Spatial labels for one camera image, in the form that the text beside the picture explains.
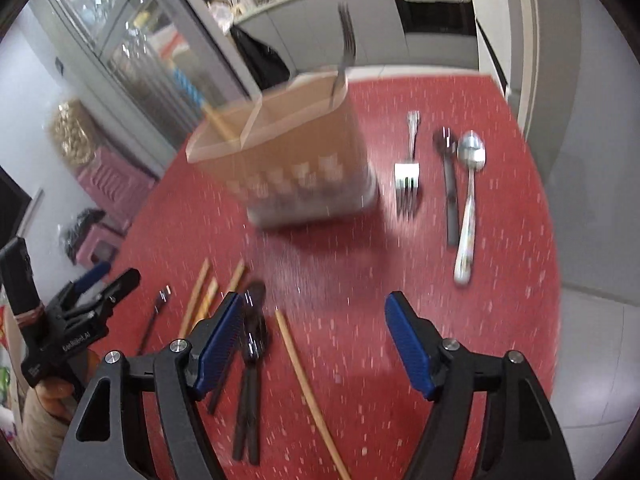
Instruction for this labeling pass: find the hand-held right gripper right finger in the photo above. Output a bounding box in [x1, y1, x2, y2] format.
[384, 291, 573, 480]

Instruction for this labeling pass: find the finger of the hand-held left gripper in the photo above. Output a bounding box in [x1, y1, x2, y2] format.
[59, 261, 112, 307]
[75, 268, 141, 331]

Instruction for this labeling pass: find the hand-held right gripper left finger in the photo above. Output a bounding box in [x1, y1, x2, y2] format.
[57, 290, 246, 480]

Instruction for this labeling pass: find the beige utensil holder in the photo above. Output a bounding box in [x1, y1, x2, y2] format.
[186, 71, 380, 228]

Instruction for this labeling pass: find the person's left forearm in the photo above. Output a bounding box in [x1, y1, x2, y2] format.
[15, 400, 78, 478]

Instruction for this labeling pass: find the person's left hand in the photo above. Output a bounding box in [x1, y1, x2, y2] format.
[37, 347, 103, 423]

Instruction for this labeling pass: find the pink stool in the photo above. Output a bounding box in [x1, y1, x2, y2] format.
[75, 225, 126, 266]

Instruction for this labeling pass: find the black plastic bag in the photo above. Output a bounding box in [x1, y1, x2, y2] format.
[59, 207, 108, 263]

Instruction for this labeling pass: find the pink slotted crate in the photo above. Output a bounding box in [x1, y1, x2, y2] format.
[75, 147, 158, 233]

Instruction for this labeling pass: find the dark screen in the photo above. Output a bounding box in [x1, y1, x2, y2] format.
[0, 165, 33, 251]

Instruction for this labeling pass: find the bag of golden snacks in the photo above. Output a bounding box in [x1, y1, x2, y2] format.
[50, 100, 103, 166]

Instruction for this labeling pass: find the glass door cabinet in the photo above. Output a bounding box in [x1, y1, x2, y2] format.
[42, 0, 251, 133]

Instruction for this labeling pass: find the white refrigerator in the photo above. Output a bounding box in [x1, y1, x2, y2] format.
[462, 0, 583, 176]

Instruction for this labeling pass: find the built-in oven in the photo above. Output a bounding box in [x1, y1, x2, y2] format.
[387, 0, 478, 36]

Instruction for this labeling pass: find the thin black handled utensil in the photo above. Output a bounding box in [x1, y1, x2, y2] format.
[136, 285, 173, 356]

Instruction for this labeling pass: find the small black handled spoon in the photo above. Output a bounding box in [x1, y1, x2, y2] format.
[432, 127, 461, 248]

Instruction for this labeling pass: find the silver fork with ornate handle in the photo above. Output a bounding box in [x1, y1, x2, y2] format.
[393, 111, 422, 218]

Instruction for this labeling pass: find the white ceramic handled spoon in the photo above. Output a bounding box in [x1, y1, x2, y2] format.
[452, 130, 488, 286]

